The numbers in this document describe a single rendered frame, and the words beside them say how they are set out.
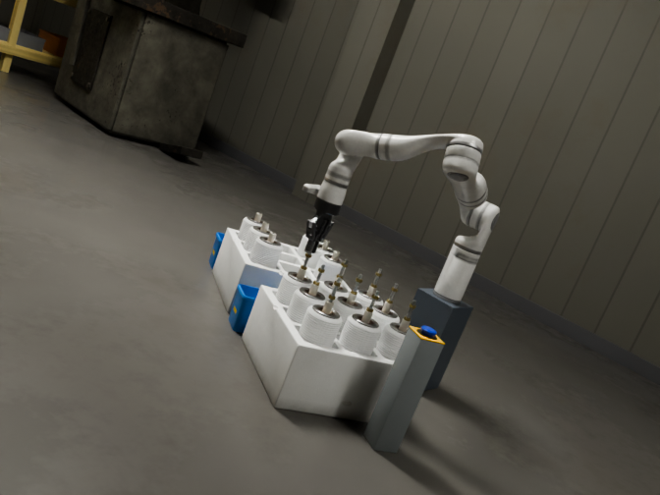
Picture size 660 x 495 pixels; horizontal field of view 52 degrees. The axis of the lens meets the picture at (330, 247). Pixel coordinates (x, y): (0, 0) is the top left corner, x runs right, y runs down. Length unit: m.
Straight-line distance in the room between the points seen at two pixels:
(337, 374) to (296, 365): 0.12
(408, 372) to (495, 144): 2.74
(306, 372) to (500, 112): 2.84
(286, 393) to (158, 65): 3.26
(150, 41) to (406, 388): 3.38
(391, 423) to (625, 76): 2.79
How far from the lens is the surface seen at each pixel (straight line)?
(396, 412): 1.73
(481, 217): 2.13
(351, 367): 1.77
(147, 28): 4.61
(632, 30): 4.15
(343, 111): 4.72
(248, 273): 2.20
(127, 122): 4.68
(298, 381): 1.74
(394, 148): 1.82
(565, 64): 4.21
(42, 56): 6.17
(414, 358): 1.67
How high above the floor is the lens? 0.78
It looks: 12 degrees down
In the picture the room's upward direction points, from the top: 21 degrees clockwise
